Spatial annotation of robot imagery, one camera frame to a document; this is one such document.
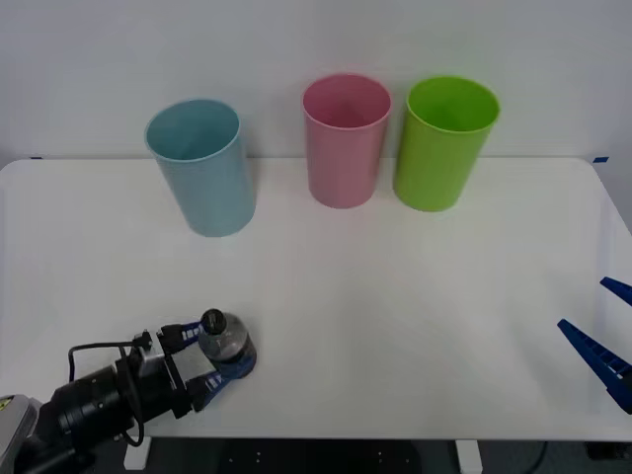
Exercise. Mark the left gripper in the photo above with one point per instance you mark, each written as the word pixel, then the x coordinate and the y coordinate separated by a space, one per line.
pixel 163 385

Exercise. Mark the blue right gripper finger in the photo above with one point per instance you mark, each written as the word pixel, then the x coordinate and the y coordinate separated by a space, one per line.
pixel 605 365
pixel 621 290

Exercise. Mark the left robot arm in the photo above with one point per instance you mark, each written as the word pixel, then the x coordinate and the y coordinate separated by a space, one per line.
pixel 84 410

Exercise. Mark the white table leg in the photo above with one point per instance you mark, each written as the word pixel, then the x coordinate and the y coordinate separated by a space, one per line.
pixel 469 456
pixel 135 451

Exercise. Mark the pink plastic bin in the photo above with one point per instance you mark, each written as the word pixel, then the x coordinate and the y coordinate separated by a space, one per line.
pixel 340 168

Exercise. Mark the small clear bottle black cap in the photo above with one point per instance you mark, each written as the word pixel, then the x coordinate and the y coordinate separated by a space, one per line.
pixel 228 339

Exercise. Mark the green plastic bin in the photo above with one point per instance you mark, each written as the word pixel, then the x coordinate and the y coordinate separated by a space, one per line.
pixel 434 168

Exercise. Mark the pale blue plastic bin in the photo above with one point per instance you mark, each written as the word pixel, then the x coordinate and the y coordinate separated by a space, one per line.
pixel 212 187

